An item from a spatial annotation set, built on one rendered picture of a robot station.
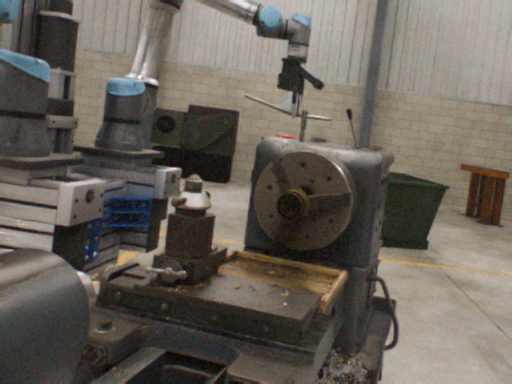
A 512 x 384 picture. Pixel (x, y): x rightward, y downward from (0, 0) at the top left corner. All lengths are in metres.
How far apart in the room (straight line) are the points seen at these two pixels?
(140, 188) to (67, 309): 1.17
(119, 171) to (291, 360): 0.98
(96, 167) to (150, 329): 0.83
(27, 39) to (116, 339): 0.91
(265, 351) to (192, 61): 11.09
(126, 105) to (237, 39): 10.10
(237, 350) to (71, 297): 0.47
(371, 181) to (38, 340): 1.32
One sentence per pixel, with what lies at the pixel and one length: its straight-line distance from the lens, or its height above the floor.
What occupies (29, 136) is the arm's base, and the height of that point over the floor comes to 1.21.
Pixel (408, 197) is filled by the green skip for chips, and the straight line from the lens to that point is 6.15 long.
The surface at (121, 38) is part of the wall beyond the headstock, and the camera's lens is 12.36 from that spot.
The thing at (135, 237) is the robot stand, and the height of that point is 0.89.
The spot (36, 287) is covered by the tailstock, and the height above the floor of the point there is 1.13.
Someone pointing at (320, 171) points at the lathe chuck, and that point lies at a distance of 1.57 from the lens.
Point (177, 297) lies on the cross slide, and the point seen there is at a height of 0.96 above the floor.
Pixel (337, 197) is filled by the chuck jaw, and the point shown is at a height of 1.11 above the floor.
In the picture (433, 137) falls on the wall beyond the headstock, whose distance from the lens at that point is 11.90.
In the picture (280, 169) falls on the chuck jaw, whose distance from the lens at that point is 1.57.
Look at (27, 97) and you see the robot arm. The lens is 1.32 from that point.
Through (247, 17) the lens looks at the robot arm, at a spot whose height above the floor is 1.64.
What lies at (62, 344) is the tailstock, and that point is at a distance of 0.57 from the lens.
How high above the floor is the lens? 1.30
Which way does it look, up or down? 3 degrees down
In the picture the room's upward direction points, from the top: 7 degrees clockwise
